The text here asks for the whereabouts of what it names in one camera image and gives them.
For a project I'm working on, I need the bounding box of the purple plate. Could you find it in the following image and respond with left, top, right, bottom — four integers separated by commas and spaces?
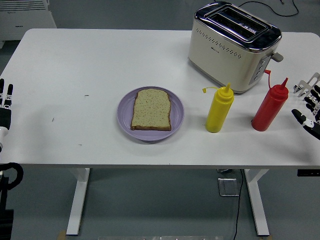
116, 86, 186, 142

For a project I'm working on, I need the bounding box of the white table leg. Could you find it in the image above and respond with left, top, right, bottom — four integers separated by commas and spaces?
65, 167, 91, 236
244, 169, 270, 237

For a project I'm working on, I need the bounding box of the silver metal toast rack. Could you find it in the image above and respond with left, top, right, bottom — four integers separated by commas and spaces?
292, 72, 320, 99

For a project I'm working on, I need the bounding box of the metal floor socket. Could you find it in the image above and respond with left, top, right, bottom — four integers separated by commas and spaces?
217, 177, 241, 197

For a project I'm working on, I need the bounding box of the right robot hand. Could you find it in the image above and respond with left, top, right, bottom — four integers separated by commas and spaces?
291, 84, 320, 141

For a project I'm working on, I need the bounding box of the thin black cable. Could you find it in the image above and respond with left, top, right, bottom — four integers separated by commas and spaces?
238, 0, 300, 18

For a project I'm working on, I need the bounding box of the white air conditioner unit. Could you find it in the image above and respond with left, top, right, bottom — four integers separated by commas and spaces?
0, 0, 58, 48

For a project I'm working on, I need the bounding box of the slice of bread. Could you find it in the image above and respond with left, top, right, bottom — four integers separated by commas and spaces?
130, 88, 173, 132

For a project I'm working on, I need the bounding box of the black floor cable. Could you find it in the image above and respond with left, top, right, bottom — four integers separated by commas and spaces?
233, 169, 245, 240

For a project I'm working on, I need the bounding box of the cream and chrome toaster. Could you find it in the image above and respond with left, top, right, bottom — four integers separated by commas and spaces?
187, 1, 284, 95

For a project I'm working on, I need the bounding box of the red squeeze bottle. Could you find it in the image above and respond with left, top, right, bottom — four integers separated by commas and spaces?
251, 69, 290, 132

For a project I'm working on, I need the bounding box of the black table control panel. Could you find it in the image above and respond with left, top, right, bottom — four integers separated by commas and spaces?
297, 169, 320, 177

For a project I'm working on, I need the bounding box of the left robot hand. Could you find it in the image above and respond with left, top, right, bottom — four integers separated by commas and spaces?
0, 78, 14, 153

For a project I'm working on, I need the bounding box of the yellow squeeze bottle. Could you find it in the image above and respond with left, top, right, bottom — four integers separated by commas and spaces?
201, 82, 235, 134

